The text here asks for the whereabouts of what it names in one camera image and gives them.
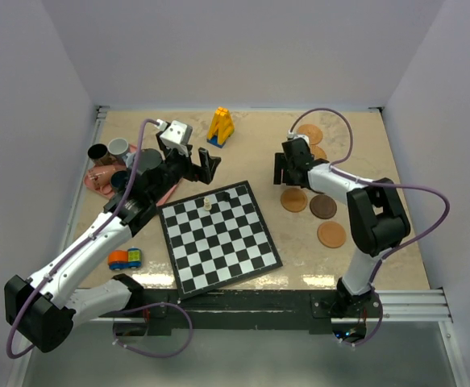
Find dark brown cup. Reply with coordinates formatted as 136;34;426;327
87;144;115;167

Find light blue cup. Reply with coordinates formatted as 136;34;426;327
125;152;136;168

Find light wooden coaster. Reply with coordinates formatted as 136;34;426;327
280;188;308;213
317;221;347;248

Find black chess piece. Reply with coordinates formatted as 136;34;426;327
220;192;231;202

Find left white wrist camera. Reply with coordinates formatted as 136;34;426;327
156;119;193;156

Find woven rattan coaster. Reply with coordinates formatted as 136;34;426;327
296;124;323;145
310;145;327;160

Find pink plastic tray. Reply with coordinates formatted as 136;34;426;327
83;144;183;206

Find dark blue cup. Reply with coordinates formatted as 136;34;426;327
110;170;129;193

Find pink patterned cup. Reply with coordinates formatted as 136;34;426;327
84;164;126;195

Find aluminium rail frame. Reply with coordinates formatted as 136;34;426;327
377;289;452;323

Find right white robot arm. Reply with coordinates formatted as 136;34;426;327
273;135;410;317

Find white chess piece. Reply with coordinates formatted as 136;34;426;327
203;198;212;211

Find grey printed mug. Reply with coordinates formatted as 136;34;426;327
107;138;131;163

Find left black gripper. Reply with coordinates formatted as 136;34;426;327
151;132;219;202

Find orange blue toy car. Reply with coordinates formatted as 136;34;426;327
107;248;143;270

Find black white chessboard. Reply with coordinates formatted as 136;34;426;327
158;181;282;300

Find yellow blue block structure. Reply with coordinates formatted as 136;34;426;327
206;106;235;148

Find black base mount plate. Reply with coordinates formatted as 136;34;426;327
103;289;383;335

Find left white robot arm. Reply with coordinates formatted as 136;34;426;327
4;146;221;359

